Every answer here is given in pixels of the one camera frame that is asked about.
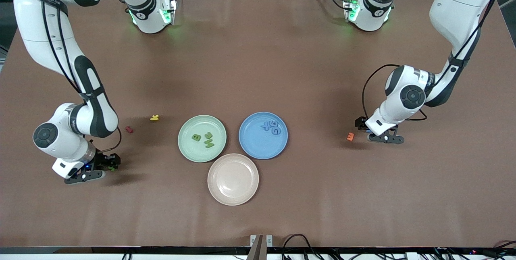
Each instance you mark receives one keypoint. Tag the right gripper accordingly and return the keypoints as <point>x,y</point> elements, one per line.
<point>104,161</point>

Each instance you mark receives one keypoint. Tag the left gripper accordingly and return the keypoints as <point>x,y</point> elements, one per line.
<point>360,123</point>

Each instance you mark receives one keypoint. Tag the blue capital letter G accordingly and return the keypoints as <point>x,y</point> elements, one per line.
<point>273,132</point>

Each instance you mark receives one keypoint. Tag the blue lowercase letter g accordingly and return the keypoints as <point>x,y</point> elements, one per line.
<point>272,123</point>

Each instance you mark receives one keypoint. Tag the green letter B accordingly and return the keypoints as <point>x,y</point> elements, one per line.
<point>196,137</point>

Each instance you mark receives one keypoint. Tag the blue letter X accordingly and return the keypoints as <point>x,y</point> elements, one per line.
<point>265,125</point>

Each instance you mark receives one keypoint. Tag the green letter N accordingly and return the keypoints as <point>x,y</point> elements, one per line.
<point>209,144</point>

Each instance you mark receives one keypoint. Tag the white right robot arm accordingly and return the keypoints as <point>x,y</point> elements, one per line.
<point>44,30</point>

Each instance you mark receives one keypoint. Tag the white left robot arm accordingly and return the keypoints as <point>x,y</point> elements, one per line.
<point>455,10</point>

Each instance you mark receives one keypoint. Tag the orange letter E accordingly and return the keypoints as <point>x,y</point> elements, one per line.
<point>350,136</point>

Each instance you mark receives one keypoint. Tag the yellow letter K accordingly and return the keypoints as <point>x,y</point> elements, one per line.
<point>154,117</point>

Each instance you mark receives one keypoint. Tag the pale green plate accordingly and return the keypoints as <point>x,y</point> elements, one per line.
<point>189,149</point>

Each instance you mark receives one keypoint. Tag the black table edge strip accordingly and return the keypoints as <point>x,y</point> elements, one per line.
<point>121,249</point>

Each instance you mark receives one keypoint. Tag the blue plate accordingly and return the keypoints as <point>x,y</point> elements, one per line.
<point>258,143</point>

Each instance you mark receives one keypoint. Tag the pale beige plate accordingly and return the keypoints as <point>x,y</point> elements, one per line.
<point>233,179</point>

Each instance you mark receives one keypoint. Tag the grey metal bracket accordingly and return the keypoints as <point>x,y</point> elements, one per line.
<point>258,248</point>

